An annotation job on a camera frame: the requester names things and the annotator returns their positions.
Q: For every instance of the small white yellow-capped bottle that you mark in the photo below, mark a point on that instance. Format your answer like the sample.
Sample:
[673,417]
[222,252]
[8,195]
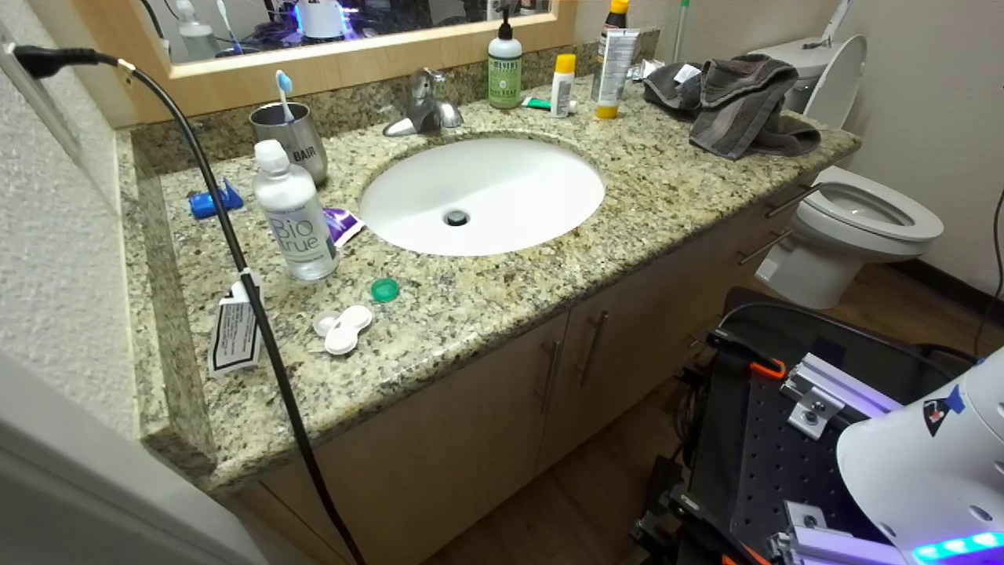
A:
[561,86]

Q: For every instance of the tall white yellow-capped tube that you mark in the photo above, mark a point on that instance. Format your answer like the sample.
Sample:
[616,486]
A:
[616,66]

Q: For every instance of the white oval sink basin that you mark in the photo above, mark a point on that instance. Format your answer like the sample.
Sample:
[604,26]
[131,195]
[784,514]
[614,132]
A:
[480,193]

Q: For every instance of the green round cap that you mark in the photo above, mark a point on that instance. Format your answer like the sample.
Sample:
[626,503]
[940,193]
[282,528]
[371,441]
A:
[383,291]

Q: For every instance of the purple packet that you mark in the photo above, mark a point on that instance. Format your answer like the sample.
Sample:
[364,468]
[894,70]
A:
[347,224]

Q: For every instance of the wooden vanity cabinet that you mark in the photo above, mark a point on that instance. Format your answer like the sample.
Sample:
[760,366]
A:
[449,450]

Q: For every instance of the green toothpaste tube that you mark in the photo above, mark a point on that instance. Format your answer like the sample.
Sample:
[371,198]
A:
[537,105]

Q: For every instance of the chrome faucet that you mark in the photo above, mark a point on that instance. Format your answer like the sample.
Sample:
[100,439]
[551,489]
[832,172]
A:
[423,105]

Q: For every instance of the green pump soap bottle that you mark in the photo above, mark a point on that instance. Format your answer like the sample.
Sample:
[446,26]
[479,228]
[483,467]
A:
[506,66]

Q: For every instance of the clear solution bottle white cap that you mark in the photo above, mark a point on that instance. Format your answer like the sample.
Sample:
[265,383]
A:
[297,220]

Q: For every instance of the metal cup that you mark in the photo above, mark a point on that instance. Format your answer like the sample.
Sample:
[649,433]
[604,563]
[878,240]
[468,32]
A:
[294,144]

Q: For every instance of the orange clamp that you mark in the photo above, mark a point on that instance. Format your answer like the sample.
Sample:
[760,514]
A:
[768,369]

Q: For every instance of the blue white toothbrush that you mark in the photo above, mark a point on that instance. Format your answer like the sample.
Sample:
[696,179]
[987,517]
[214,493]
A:
[282,88]

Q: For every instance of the wood-framed mirror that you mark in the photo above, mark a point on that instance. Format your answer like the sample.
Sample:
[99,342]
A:
[314,58]

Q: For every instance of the dark crumpled towel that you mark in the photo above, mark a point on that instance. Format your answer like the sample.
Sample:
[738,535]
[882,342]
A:
[738,100]

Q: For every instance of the blue plastic item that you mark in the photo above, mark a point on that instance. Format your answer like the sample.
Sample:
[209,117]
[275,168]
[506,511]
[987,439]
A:
[214,202]

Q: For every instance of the black robot cart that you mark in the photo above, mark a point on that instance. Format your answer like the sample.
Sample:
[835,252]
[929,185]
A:
[755,450]

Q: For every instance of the white toilet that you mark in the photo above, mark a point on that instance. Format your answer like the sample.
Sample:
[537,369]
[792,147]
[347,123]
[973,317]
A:
[848,224]

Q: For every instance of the white door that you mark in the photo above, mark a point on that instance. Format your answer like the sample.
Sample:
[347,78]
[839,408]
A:
[95,492]

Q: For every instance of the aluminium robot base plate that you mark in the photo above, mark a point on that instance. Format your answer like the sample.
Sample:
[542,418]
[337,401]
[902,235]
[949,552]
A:
[835,395]

